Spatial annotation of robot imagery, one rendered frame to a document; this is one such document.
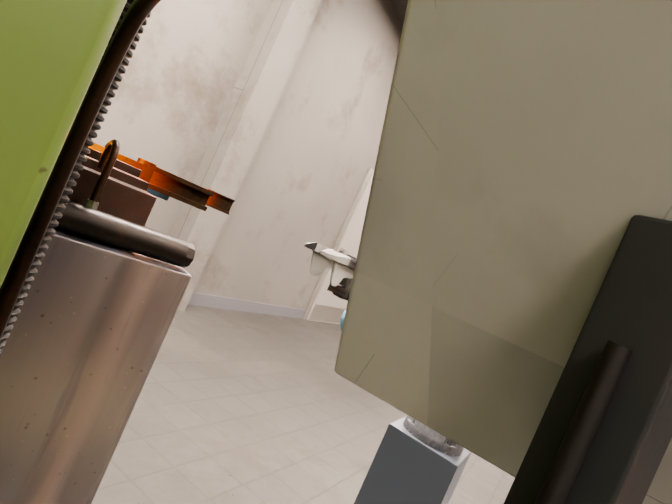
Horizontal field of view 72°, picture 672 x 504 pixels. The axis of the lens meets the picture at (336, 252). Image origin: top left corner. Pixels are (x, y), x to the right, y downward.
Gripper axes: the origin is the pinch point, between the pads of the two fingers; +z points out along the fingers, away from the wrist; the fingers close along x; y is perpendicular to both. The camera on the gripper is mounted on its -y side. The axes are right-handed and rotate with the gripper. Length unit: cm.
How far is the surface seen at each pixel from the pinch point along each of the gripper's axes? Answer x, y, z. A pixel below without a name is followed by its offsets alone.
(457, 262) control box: -48, -3, 27
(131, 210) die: -12.4, 4.4, 34.9
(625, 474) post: -60, 3, 27
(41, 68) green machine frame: -44, -2, 49
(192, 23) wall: 285, -105, -36
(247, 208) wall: 335, -3, -159
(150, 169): -2.3, -0.4, 32.0
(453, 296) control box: -48, -1, 26
